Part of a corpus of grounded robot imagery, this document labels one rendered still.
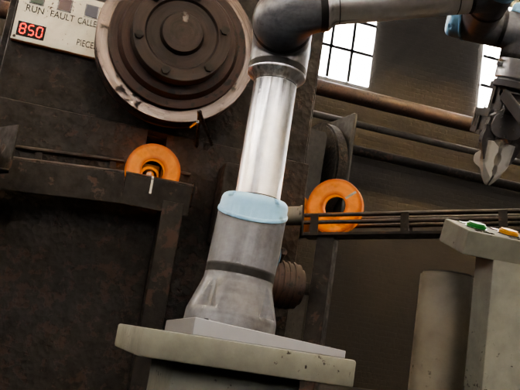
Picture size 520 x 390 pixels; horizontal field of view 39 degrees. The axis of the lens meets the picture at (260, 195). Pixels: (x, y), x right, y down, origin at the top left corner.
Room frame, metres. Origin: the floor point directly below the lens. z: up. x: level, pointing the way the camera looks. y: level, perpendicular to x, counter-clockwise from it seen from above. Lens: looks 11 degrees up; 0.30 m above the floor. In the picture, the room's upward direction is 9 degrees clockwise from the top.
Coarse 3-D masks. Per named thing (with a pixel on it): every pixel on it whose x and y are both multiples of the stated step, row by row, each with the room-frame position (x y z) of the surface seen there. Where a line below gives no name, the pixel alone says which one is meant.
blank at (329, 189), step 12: (336, 180) 2.00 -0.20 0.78; (312, 192) 2.02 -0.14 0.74; (324, 192) 2.01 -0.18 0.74; (336, 192) 1.99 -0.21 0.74; (348, 192) 1.98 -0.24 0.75; (312, 204) 2.02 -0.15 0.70; (324, 204) 2.02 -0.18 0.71; (348, 204) 1.98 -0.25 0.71; (360, 204) 1.97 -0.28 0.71; (324, 228) 2.00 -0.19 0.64; (336, 228) 1.99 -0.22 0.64; (348, 228) 1.98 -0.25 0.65
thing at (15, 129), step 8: (0, 128) 1.74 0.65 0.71; (8, 128) 1.71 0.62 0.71; (16, 128) 1.69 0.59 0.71; (0, 136) 1.73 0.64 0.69; (8, 136) 1.71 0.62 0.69; (16, 136) 1.68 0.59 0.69; (0, 144) 1.73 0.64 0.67; (8, 144) 1.70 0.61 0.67; (0, 152) 1.72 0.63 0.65; (8, 152) 1.70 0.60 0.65; (0, 160) 1.72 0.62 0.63; (8, 160) 1.69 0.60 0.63; (0, 168) 1.67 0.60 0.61; (8, 168) 1.69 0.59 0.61
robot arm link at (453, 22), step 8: (448, 16) 1.37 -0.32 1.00; (456, 16) 1.33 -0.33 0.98; (464, 16) 1.32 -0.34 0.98; (472, 16) 1.29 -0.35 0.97; (504, 16) 1.33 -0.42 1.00; (448, 24) 1.35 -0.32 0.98; (456, 24) 1.34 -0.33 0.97; (464, 24) 1.33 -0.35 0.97; (472, 24) 1.31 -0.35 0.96; (480, 24) 1.30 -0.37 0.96; (488, 24) 1.30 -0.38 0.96; (496, 24) 1.31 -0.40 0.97; (504, 24) 1.33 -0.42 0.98; (448, 32) 1.36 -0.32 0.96; (456, 32) 1.36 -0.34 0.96; (464, 32) 1.35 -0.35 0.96; (472, 32) 1.34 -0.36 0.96; (480, 32) 1.33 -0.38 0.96; (488, 32) 1.34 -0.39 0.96; (496, 32) 1.34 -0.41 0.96; (504, 32) 1.33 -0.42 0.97; (472, 40) 1.37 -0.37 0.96; (480, 40) 1.36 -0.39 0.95; (488, 40) 1.35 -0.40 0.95; (496, 40) 1.35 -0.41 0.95
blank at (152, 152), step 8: (152, 144) 2.04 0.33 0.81; (136, 152) 2.03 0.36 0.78; (144, 152) 2.03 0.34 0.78; (152, 152) 2.04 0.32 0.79; (160, 152) 2.04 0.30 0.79; (168, 152) 2.05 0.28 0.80; (128, 160) 2.03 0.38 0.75; (136, 160) 2.03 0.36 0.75; (144, 160) 2.03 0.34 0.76; (152, 160) 2.06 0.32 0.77; (160, 160) 2.05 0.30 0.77; (168, 160) 2.05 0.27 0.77; (176, 160) 2.06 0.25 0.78; (128, 168) 2.03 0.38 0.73; (136, 168) 2.03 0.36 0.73; (168, 168) 2.05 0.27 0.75; (176, 168) 2.06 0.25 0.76; (168, 176) 2.05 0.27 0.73; (176, 176) 2.06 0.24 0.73
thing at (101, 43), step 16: (112, 0) 1.97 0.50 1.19; (240, 16) 2.06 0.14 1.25; (96, 32) 1.96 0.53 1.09; (96, 48) 1.96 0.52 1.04; (112, 64) 1.98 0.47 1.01; (112, 80) 1.98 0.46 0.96; (240, 80) 2.06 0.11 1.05; (128, 96) 1.99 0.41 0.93; (224, 96) 2.05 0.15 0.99; (144, 112) 2.00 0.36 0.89; (160, 112) 2.01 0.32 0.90; (176, 112) 2.02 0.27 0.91; (192, 112) 2.03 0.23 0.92; (208, 112) 2.05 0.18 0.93
